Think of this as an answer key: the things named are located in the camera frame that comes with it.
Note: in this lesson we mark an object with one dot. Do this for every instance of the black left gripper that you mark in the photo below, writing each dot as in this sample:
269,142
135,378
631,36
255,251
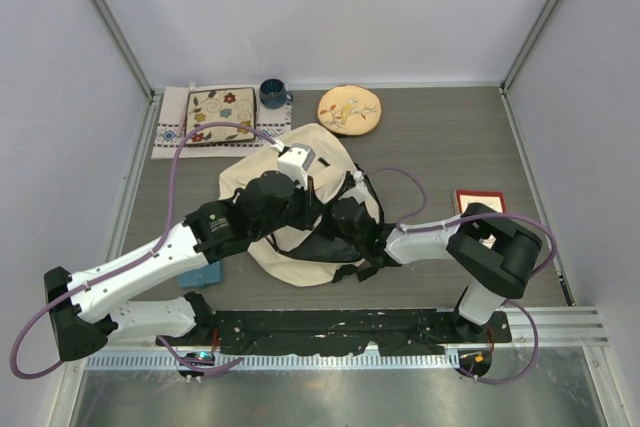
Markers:
311,207

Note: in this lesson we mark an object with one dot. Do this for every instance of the cream canvas backpack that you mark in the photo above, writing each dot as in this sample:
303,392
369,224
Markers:
304,258

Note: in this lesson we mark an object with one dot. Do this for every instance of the red bordered book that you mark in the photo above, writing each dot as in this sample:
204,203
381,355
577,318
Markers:
492,199

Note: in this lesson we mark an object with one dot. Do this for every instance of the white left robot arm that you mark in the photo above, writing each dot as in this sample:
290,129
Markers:
82,316

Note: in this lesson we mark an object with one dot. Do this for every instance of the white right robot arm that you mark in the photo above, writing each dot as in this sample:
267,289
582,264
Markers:
494,248

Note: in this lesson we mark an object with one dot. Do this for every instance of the blue small box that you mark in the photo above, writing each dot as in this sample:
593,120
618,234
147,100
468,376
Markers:
201,277

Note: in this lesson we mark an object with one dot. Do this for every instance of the square floral ceramic plate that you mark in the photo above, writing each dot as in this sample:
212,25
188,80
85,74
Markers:
233,105

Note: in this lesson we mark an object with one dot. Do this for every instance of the dark blue ceramic mug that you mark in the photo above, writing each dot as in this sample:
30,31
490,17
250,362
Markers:
274,94

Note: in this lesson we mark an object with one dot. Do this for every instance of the round bird ceramic plate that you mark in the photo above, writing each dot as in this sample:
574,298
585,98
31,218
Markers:
349,110

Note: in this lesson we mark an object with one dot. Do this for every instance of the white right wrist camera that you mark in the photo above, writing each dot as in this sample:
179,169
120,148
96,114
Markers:
360,191

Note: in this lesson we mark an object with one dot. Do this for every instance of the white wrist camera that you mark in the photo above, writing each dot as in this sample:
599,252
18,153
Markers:
294,161
360,191

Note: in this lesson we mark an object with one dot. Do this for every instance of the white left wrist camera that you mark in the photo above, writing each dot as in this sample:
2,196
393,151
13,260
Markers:
294,161

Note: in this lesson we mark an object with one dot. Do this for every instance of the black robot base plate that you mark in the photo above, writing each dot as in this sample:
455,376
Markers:
396,332

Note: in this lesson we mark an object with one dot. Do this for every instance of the white slotted cable duct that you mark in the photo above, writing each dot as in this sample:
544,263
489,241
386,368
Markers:
369,360

